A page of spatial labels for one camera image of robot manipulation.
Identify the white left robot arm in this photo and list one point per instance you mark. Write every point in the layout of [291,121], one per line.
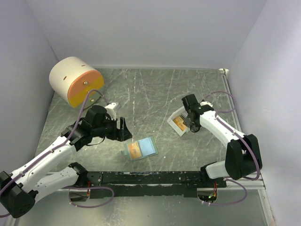
[23,187]

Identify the stack of cards in tray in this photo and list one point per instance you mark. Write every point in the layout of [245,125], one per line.
[179,121]

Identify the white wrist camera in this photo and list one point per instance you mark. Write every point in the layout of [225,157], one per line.
[203,103]
[112,109]

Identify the green card holder wallet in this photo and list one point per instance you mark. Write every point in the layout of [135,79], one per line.
[147,147]

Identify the round white drawer cabinet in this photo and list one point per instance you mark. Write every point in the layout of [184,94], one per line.
[72,79]

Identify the orange credit card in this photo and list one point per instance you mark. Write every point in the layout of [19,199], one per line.
[134,150]

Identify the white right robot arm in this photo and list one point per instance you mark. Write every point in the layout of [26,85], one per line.
[243,157]

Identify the white plastic card tray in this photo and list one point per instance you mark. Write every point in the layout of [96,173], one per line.
[173,125]

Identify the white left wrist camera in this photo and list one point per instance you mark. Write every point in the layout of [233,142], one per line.
[112,109]

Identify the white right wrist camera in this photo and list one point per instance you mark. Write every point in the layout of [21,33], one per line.
[203,103]

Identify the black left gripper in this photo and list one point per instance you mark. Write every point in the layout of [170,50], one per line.
[121,134]

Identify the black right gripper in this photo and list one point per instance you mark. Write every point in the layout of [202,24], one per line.
[194,127]

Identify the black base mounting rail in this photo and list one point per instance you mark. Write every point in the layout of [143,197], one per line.
[156,183]

